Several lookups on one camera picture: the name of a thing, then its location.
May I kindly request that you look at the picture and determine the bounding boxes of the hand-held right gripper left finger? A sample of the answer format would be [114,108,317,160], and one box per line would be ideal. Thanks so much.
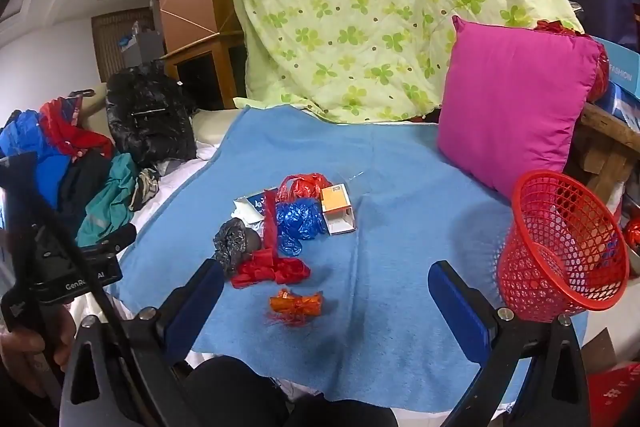
[60,258,226,427]

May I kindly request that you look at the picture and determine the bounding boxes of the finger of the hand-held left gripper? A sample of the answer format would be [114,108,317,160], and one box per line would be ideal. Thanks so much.
[80,223,138,257]

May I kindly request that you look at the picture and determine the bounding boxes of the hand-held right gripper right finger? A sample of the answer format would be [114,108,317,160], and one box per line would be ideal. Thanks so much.
[427,260,593,427]

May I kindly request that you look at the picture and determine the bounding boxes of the grey plastic bag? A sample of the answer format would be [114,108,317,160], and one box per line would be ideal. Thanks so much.
[212,217,262,275]

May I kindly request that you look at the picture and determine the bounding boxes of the red mesh basket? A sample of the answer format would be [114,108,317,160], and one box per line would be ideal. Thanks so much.
[496,170,631,323]

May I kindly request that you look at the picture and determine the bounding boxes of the orange foil wrapper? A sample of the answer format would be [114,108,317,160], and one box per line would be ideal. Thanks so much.
[265,288,326,328]

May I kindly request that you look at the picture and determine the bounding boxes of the white tissue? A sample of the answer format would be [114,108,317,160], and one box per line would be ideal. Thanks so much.
[232,199,266,228]

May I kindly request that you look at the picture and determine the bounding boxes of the red ribbon strip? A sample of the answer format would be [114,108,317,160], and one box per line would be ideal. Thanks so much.
[262,189,279,253]

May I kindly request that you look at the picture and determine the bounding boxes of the blue printed packet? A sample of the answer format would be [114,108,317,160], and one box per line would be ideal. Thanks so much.
[247,191,276,212]

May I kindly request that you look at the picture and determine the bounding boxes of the blue plastic bag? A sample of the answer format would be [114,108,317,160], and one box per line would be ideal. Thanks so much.
[275,198,326,257]

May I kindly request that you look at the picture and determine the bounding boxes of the small orange white box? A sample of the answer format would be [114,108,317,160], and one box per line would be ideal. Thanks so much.
[319,184,357,235]

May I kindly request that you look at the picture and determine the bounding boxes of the person's left hand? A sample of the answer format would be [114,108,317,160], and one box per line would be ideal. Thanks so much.
[0,304,76,400]

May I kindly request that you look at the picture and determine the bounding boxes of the teal garment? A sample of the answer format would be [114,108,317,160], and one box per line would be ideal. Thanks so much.
[75,154,138,248]

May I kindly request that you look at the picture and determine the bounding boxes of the grey patterned cloth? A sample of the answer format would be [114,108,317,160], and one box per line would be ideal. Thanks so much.
[129,167,161,212]

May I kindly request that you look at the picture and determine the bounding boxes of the black garment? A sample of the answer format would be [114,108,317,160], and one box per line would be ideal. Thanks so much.
[57,149,118,238]

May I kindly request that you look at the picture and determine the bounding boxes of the pale bed sheet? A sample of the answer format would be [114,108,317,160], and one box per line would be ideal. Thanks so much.
[70,142,223,358]

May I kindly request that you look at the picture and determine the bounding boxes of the blue blanket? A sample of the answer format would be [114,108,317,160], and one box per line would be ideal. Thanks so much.
[107,104,591,410]

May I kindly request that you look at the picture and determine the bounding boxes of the blue garment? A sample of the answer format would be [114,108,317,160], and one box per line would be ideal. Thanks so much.
[0,109,71,208]

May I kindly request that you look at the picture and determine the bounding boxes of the red garment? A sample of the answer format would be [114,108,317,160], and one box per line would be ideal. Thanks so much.
[40,96,116,158]

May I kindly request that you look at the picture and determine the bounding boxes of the black puffer jacket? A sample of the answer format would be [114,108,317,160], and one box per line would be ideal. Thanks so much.
[105,62,198,168]

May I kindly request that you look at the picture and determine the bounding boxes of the cream cushion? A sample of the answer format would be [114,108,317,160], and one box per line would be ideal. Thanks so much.
[192,108,241,148]

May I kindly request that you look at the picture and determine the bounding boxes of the brown cardboard piece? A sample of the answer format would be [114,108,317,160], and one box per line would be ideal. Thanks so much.
[580,327,621,378]

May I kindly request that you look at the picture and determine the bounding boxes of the red paper bag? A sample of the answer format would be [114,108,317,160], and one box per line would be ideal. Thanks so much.
[587,359,640,427]

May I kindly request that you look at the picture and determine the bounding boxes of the grey storage box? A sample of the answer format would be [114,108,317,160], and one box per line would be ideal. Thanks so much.
[120,24,166,68]

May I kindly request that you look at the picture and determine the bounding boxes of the wooden chair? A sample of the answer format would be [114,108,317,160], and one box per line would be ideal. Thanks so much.
[159,32,248,110]

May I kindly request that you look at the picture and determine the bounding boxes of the magenta pillow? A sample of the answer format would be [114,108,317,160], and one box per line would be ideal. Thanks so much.
[436,14,606,202]

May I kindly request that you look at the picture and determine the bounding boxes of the wooden bench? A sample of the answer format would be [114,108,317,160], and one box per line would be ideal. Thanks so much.
[565,102,640,208]

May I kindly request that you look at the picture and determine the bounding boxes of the white and blue packet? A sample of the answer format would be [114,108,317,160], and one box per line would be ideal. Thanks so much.
[597,82,640,128]

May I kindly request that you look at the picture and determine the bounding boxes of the shiny red plastic bag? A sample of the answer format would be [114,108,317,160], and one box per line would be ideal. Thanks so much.
[535,19,611,102]

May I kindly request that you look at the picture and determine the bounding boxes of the light blue cardboard box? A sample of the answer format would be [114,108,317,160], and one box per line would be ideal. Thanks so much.
[590,36,640,100]

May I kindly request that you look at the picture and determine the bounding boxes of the green floral quilt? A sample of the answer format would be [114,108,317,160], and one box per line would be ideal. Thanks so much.
[231,0,586,125]

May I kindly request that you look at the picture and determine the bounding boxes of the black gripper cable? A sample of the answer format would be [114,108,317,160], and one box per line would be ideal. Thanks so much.
[22,194,146,388]

